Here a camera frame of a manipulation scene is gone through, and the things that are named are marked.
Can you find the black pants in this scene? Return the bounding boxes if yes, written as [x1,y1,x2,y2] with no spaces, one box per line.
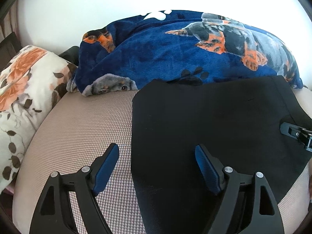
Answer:
[131,76,311,233]

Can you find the beige woven mattress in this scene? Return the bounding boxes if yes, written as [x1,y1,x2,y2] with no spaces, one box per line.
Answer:
[13,88,311,233]

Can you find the floral orange white pillow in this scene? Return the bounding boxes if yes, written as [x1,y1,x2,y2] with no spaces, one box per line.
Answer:
[1,45,77,191]

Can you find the dark headboard panel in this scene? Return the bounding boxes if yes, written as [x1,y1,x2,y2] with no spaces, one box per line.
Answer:
[0,32,22,71]

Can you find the blue dachshund print blanket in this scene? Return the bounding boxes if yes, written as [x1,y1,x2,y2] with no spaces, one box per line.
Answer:
[67,11,303,96]

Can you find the pink patterned curtain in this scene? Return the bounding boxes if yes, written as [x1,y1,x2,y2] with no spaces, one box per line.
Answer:
[0,0,19,41]

